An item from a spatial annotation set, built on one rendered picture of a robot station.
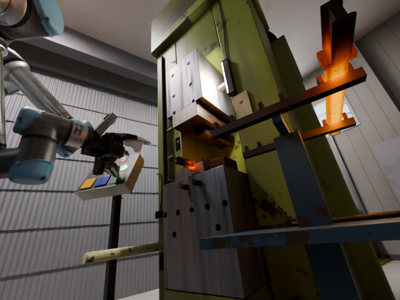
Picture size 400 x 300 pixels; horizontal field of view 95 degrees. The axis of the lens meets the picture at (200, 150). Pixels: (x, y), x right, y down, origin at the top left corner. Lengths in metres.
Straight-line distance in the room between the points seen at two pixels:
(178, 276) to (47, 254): 2.28
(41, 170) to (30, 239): 2.49
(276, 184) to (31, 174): 0.81
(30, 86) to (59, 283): 2.44
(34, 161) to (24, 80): 0.48
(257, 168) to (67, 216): 2.60
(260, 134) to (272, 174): 0.21
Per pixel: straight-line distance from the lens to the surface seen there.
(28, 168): 0.57
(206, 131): 1.11
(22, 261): 3.04
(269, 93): 1.03
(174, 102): 1.24
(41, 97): 0.95
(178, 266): 0.91
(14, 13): 0.66
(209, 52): 1.50
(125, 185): 1.13
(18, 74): 1.01
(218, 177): 0.76
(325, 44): 0.41
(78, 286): 3.06
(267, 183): 0.88
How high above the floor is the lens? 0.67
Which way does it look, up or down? 24 degrees up
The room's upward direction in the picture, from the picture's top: 6 degrees counter-clockwise
